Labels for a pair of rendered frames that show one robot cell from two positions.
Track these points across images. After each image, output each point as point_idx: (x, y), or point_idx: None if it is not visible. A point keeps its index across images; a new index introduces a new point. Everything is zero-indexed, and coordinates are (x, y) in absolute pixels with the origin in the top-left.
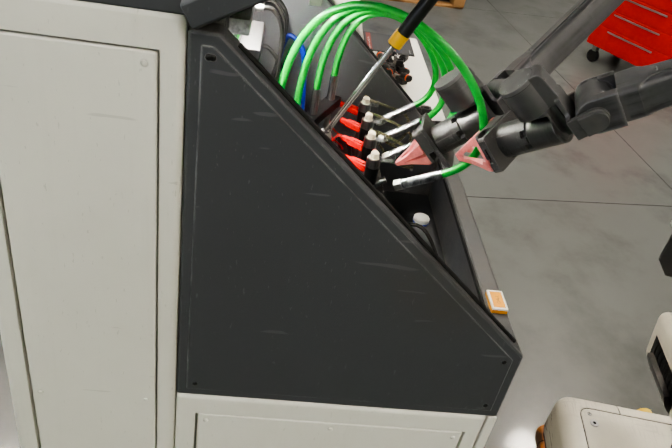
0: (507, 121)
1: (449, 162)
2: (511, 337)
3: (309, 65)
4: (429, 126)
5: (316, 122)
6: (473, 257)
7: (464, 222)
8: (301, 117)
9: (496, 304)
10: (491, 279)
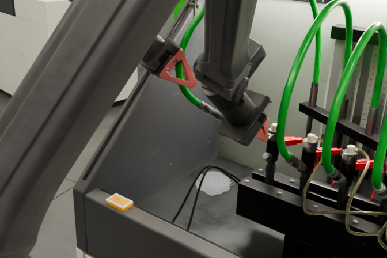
0: (164, 42)
1: (221, 126)
2: (84, 173)
3: (345, 58)
4: (252, 99)
5: (359, 137)
6: (174, 226)
7: (224, 252)
8: None
9: (116, 196)
10: (141, 219)
